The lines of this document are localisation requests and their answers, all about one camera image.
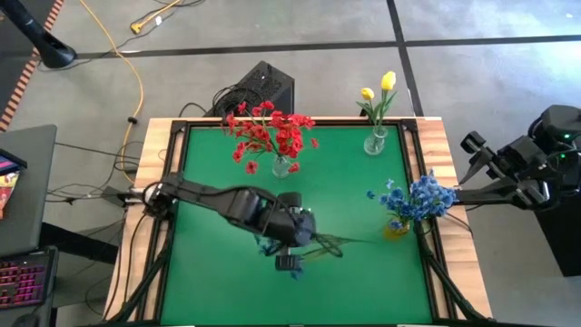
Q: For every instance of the black aluminium table frame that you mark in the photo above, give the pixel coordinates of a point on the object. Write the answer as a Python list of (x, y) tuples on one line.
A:
[(340, 122)]

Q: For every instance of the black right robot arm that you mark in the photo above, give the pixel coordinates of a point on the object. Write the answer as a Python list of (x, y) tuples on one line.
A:
[(499, 196)]

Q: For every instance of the colourful snack packet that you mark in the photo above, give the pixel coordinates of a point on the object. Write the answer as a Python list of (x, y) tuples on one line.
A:
[(6, 195)]

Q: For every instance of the black computer tower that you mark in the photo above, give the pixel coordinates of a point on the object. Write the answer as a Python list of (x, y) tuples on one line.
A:
[(268, 86)]

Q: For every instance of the green table mat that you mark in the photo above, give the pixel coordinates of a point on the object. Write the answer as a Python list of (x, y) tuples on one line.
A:
[(227, 295)]

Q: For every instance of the black storage box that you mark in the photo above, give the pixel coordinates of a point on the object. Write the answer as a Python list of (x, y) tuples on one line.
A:
[(563, 245)]

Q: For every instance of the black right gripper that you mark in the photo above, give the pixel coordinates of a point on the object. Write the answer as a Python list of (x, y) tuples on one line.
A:
[(517, 159)]

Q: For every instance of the clear flared glass vase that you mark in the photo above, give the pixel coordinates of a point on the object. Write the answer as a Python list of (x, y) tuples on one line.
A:
[(374, 144)]

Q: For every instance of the black stand base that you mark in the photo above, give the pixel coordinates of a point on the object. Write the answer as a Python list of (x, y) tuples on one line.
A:
[(50, 50)]

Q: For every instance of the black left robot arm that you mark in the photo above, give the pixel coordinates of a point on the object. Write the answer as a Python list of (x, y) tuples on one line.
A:
[(204, 200)]

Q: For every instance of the dark tablet device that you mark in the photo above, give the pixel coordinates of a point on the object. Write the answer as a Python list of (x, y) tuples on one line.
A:
[(11, 161)]

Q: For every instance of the yellow artificial tulip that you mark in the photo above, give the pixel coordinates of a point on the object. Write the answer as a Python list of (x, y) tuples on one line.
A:
[(367, 94), (389, 81)]

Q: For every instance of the black computer mouse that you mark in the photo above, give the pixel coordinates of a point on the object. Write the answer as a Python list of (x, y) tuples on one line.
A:
[(25, 321)]

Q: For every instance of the wooden table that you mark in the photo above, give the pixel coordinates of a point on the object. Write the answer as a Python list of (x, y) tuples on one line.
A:
[(154, 136)]

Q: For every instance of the clear ribbed glass bottle vase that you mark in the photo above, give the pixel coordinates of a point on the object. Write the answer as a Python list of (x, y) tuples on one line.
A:
[(280, 169)]

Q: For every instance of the black frame strut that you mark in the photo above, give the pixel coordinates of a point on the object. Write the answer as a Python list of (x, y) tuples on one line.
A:
[(447, 272), (156, 254)]

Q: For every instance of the black mat with striped edge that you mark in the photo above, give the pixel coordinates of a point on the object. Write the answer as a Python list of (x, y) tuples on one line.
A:
[(11, 82)]

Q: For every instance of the grey side desk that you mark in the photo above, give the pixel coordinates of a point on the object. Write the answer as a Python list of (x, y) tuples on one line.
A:
[(32, 191)]

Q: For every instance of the black backlit keyboard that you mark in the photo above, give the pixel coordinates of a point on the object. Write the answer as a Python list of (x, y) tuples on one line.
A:
[(25, 281)]

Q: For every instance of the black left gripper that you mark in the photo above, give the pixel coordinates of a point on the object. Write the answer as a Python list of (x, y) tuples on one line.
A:
[(288, 227)]

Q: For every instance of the amber glass bottle vase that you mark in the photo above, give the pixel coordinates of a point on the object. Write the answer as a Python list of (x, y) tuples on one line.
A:
[(395, 232)]

